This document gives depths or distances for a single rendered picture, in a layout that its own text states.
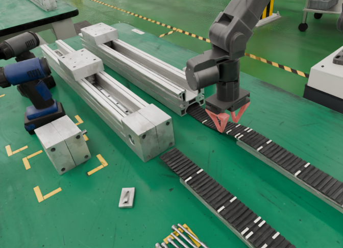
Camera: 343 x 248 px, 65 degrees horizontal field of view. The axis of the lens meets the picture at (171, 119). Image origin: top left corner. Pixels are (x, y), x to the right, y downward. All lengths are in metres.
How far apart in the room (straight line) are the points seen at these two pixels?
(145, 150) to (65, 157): 0.20
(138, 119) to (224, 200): 0.29
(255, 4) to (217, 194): 0.40
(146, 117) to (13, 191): 0.38
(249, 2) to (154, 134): 0.36
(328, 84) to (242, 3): 0.47
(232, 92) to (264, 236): 0.32
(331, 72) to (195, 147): 0.48
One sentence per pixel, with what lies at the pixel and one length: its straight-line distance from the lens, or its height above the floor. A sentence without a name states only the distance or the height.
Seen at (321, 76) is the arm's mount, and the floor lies 0.83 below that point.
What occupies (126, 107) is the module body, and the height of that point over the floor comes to 0.84.
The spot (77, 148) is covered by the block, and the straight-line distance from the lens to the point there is 0.74.
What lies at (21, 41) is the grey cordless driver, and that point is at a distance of 1.11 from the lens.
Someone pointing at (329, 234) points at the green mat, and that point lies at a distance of 0.62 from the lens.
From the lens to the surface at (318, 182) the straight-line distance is 0.64.
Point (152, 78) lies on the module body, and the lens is 0.89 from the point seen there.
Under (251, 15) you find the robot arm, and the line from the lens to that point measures 0.62.
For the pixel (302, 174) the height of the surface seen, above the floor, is 0.81.
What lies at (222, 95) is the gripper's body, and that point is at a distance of 0.67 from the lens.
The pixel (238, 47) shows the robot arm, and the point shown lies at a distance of 0.60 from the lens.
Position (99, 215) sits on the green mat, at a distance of 0.64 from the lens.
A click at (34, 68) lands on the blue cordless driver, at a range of 0.86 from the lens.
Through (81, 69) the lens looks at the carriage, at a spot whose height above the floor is 0.90.
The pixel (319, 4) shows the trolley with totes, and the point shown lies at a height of 0.32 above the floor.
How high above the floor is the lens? 1.28
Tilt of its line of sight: 37 degrees down
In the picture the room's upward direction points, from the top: 8 degrees counter-clockwise
